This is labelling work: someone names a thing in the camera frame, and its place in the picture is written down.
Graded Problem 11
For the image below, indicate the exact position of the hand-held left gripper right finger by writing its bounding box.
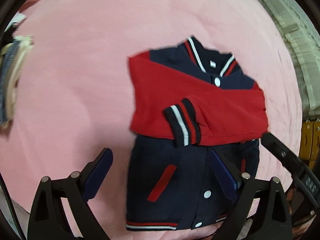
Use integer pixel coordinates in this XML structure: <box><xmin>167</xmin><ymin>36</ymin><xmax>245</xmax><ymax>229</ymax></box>
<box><xmin>211</xmin><ymin>149</ymin><xmax>293</xmax><ymax>240</ymax></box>

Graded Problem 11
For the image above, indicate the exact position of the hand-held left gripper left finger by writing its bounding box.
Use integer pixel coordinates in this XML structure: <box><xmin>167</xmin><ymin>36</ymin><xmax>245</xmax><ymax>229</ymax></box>
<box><xmin>27</xmin><ymin>147</ymin><xmax>113</xmax><ymax>240</ymax></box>

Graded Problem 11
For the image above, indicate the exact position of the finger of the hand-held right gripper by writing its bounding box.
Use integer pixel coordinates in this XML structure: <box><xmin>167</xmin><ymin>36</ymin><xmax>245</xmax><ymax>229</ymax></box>
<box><xmin>260</xmin><ymin>132</ymin><xmax>302</xmax><ymax>178</ymax></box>

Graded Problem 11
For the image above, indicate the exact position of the navy and red varsity jacket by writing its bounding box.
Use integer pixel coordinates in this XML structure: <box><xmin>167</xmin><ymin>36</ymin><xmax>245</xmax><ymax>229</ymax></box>
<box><xmin>125</xmin><ymin>36</ymin><xmax>269</xmax><ymax>232</ymax></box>

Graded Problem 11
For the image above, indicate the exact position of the yellow box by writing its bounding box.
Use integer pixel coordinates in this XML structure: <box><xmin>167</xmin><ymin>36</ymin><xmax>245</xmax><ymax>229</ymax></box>
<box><xmin>299</xmin><ymin>119</ymin><xmax>320</xmax><ymax>163</ymax></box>

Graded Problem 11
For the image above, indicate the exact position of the pink bed sheet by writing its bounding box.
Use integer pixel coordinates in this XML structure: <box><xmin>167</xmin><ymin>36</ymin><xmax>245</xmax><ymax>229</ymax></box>
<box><xmin>0</xmin><ymin>0</ymin><xmax>304</xmax><ymax>240</ymax></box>

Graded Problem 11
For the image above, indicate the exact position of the white ruffled cloth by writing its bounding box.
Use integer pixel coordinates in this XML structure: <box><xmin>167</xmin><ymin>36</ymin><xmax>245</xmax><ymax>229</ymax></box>
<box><xmin>257</xmin><ymin>0</ymin><xmax>320</xmax><ymax>118</ymax></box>

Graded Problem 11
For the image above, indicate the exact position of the folded denim cloth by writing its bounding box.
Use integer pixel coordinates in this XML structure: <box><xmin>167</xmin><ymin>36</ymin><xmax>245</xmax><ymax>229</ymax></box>
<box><xmin>0</xmin><ymin>42</ymin><xmax>21</xmax><ymax>124</ymax></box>

